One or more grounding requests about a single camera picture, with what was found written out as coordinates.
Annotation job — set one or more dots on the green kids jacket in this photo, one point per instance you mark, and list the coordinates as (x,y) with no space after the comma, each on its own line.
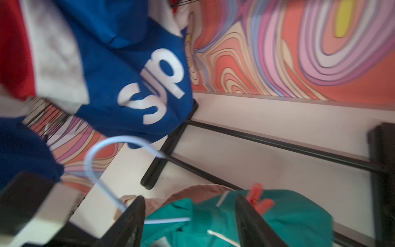
(297,220)

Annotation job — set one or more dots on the blue red white jacket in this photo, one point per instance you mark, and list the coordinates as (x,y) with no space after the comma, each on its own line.
(118,65)

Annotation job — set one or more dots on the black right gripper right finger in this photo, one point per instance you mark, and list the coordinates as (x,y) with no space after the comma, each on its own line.
(253,230)

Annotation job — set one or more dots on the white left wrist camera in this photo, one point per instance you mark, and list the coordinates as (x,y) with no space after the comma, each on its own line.
(34,210)

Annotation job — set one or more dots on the red clothespin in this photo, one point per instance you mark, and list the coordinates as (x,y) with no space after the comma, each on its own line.
(262,206)

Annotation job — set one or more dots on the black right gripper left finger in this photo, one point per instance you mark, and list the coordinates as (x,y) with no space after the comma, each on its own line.
(128,228)

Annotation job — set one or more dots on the pink patterned kids jacket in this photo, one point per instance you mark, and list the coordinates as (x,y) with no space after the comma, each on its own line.
(197,193)

